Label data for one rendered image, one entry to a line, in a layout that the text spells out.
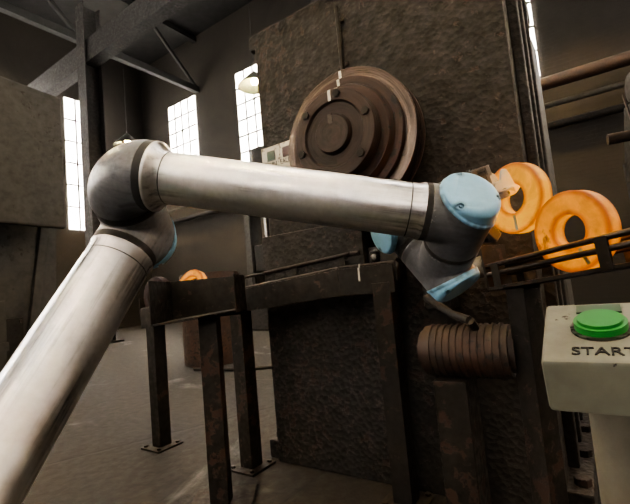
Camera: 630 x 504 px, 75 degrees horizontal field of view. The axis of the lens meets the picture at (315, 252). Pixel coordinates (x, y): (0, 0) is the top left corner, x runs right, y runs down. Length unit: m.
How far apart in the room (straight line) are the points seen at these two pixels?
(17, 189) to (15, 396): 2.90
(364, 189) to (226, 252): 9.89
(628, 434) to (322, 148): 1.02
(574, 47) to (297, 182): 7.42
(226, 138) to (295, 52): 9.16
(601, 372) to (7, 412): 0.66
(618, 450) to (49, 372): 0.71
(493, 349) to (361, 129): 0.70
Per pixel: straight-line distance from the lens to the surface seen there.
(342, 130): 1.28
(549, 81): 6.98
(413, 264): 0.75
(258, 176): 0.64
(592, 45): 7.90
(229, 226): 10.43
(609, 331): 0.43
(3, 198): 3.47
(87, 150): 8.38
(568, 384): 0.41
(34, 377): 0.70
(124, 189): 0.70
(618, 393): 0.42
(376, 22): 1.66
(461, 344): 1.03
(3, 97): 3.70
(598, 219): 0.89
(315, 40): 1.78
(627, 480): 0.60
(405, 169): 1.26
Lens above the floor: 0.66
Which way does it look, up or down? 5 degrees up
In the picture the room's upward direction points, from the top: 5 degrees counter-clockwise
